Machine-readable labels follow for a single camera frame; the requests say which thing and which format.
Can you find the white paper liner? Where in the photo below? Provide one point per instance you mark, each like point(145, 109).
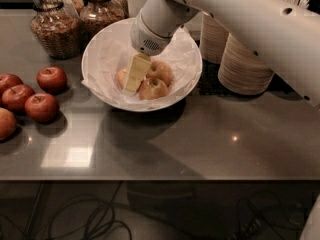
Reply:
point(106, 57)

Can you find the middle glass granola jar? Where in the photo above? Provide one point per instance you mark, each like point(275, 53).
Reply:
point(98, 14)

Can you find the red apple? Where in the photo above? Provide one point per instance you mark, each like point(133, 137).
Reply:
point(14, 98)
point(42, 107)
point(52, 79)
point(7, 81)

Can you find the glass granola jar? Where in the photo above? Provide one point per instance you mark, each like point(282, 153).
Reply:
point(98, 14)
point(58, 32)

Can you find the left glass granola jar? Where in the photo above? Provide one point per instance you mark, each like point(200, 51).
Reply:
point(58, 32)

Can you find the rear stack of paper bowls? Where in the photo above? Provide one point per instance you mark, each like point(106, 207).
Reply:
point(213, 38)

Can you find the stack of paper bowls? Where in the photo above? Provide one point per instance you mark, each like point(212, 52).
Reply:
point(241, 71)
point(213, 38)

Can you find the white bowl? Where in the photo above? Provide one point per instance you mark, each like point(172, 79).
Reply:
point(100, 60)

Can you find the red apple front right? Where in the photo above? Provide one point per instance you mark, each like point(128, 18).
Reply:
point(42, 107)

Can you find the front stack of paper bowls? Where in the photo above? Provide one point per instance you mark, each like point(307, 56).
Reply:
point(241, 71)

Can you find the yellow apple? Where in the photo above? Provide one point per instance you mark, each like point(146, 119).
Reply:
point(120, 76)
point(162, 71)
point(152, 88)

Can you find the pale red apple left edge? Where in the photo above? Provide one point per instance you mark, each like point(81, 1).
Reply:
point(8, 123)

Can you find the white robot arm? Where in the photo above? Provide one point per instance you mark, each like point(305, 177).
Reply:
point(285, 36)

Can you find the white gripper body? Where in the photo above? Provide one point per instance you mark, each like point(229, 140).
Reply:
point(145, 38)

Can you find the red apple rear right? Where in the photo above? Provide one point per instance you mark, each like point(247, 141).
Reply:
point(52, 79)

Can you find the red apple far left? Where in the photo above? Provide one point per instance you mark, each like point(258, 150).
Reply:
point(7, 81)

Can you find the red apple middle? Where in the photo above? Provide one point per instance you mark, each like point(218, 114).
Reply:
point(14, 98)

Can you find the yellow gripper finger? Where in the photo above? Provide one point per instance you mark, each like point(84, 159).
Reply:
point(136, 70)

